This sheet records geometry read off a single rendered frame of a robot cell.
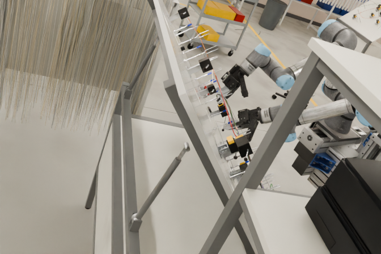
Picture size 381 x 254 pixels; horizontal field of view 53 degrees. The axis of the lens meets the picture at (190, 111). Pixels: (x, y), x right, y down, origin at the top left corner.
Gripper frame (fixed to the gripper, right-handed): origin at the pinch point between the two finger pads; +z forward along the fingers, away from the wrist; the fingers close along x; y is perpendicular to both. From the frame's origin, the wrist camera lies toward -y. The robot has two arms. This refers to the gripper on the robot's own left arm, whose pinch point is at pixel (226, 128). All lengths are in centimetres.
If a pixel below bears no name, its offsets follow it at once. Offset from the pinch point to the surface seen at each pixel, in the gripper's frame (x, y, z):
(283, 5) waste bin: -552, 424, 25
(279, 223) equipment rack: 92, -55, -42
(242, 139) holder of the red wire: 47, -21, -23
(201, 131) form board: 101, -32, -29
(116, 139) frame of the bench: 24, 0, 53
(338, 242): 91, -60, -54
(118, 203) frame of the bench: 45, -36, 38
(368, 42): -512, 266, -111
